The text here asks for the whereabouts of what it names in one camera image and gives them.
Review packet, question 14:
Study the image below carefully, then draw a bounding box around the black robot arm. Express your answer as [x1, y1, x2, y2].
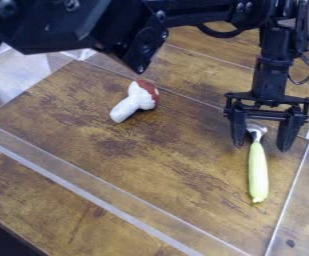
[0, 0, 309, 152]

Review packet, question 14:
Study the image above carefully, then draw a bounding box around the clear acrylic enclosure wall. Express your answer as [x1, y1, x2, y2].
[0, 44, 309, 256]

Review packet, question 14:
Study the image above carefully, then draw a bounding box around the red white toy mushroom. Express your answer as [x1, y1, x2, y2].
[110, 79, 160, 123]

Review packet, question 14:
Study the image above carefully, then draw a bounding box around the black cable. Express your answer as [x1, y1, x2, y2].
[287, 53, 309, 86]

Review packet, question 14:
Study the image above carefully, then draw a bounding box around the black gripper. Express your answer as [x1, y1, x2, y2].
[224, 57, 309, 152]

